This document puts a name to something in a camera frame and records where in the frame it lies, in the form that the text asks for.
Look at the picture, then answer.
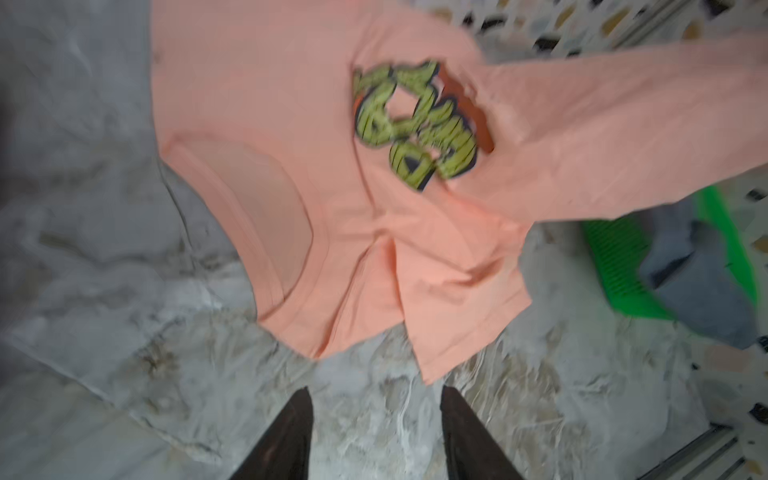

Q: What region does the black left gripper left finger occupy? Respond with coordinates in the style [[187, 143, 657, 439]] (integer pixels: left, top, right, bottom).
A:
[[230, 387, 314, 480]]

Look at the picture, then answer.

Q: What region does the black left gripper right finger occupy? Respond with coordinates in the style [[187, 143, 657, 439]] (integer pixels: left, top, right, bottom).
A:
[[440, 385, 523, 480]]

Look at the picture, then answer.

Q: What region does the peach graphic t-shirt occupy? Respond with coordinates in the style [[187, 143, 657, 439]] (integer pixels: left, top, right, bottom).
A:
[[150, 1, 767, 383]]

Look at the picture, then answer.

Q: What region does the green plastic laundry basket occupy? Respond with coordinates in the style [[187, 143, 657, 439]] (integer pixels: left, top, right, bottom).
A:
[[582, 186, 758, 320]]

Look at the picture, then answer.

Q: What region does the grey t-shirt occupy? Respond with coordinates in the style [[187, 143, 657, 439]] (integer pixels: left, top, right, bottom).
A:
[[635, 198, 758, 350]]

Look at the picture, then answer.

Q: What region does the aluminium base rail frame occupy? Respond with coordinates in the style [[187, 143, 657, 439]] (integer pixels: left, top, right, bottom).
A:
[[638, 425, 756, 480]]

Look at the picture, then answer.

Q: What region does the right aluminium corner post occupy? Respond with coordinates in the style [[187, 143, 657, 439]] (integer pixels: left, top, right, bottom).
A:
[[610, 0, 693, 51]]

